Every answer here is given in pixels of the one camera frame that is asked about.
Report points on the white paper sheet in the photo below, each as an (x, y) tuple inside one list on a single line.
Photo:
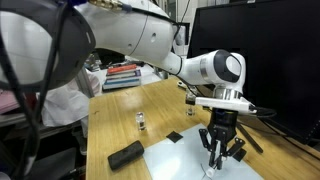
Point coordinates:
[(173, 160)]

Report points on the white cloth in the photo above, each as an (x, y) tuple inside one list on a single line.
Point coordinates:
[(63, 106)]

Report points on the large black monitor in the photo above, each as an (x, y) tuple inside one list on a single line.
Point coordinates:
[(276, 50)]

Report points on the light blue book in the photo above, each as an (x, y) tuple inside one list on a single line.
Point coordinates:
[(121, 83)]

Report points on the grey metal shelf frame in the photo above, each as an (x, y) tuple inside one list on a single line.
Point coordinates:
[(85, 81)]

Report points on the small white adapter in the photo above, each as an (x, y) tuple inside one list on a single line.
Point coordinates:
[(181, 84)]

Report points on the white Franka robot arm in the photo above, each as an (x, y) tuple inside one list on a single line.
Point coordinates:
[(140, 33)]

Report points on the dark blue book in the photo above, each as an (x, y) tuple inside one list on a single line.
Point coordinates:
[(124, 74)]

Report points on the black eraser block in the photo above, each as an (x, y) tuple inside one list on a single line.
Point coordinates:
[(126, 155)]

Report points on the dark grey chair seat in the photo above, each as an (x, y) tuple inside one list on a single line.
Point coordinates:
[(50, 165)]

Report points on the black dry-erase marker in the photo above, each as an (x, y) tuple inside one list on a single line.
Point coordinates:
[(210, 172)]

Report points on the short clear glass jar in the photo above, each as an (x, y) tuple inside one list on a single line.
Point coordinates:
[(141, 121)]

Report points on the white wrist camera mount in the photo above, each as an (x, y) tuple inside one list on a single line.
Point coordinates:
[(223, 103)]

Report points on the black monitor stand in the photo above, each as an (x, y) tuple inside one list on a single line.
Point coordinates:
[(250, 138)]

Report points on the red book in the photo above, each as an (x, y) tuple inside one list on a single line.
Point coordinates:
[(121, 68)]

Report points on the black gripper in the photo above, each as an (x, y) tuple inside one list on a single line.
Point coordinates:
[(222, 123)]

